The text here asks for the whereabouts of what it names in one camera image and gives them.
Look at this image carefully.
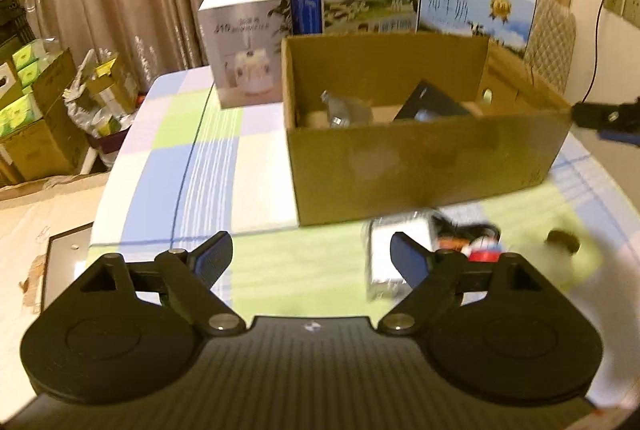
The brown braided rope piece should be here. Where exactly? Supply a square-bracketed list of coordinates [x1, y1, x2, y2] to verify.
[547, 230, 581, 254]

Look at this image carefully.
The black device box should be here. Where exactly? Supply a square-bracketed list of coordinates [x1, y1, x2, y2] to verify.
[392, 80, 474, 123]

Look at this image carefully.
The beige quilted chair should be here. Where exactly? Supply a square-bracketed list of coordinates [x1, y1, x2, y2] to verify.
[522, 0, 577, 100]

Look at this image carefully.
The white plastic bag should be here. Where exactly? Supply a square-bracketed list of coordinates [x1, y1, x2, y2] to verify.
[64, 50, 137, 148]

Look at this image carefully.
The black cable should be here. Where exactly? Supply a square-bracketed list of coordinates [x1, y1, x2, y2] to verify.
[434, 209, 501, 242]

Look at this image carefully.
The small yellow printed carton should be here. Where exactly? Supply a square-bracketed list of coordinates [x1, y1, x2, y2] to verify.
[87, 53, 139, 112]

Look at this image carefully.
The light blue milk carton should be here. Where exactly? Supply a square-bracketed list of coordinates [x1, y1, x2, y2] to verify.
[417, 0, 538, 61]

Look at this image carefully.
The silver foil packet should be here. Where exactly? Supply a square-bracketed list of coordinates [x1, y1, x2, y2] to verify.
[366, 214, 437, 302]

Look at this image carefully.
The small red white item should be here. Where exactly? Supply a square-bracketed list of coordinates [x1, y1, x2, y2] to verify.
[440, 235, 504, 262]

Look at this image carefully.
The dark framed panel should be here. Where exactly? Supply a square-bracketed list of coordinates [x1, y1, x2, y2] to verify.
[41, 222, 95, 312]

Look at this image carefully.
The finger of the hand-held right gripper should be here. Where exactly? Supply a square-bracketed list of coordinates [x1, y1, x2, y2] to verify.
[597, 129, 640, 144]
[570, 98, 640, 132]

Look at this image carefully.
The large brown cardboard carton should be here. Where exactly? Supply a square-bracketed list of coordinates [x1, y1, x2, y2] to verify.
[0, 48, 92, 187]

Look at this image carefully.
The thin dark power cord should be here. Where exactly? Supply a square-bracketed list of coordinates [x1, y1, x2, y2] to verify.
[581, 16, 609, 107]

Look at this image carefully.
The brown cardboard box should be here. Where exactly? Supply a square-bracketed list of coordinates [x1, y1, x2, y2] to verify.
[281, 32, 574, 227]

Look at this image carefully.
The stack of green tissue packs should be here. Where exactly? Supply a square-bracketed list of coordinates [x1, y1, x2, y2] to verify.
[0, 39, 51, 138]

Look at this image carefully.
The white humidifier box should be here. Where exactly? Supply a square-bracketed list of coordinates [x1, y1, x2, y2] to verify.
[196, 0, 293, 109]

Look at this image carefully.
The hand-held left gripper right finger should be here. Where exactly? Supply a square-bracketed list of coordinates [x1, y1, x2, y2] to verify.
[377, 231, 551, 336]

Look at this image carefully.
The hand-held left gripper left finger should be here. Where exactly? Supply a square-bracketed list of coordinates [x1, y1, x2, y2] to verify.
[75, 231, 247, 337]

